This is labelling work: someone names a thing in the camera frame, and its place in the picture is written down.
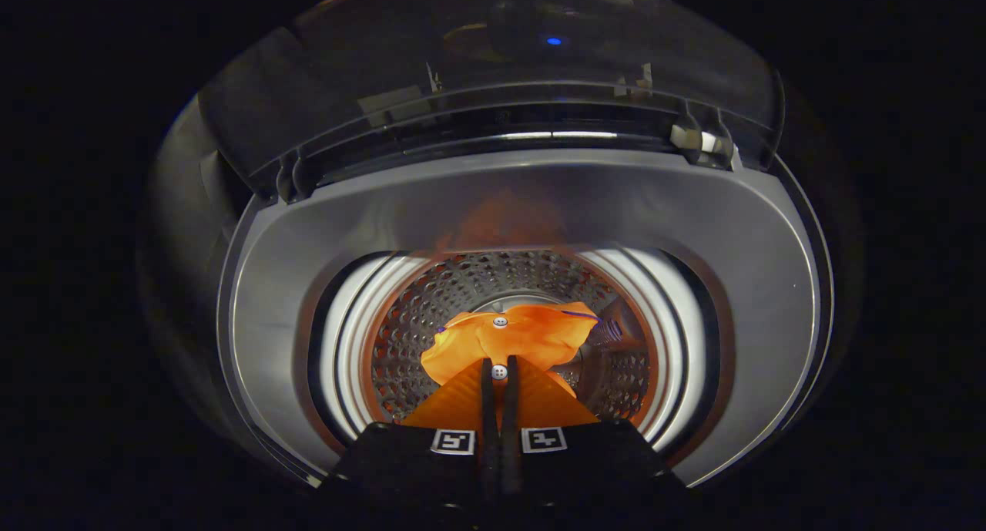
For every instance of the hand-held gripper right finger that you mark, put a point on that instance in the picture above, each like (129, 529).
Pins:
(601, 469)

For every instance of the dark washing machine lid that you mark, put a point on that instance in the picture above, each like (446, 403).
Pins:
(462, 53)

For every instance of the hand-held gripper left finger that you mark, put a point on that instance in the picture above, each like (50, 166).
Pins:
(400, 469)

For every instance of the grey washing machine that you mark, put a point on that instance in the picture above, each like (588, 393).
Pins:
(693, 223)

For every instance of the yellow polo shirt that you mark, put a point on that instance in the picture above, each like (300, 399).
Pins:
(531, 342)

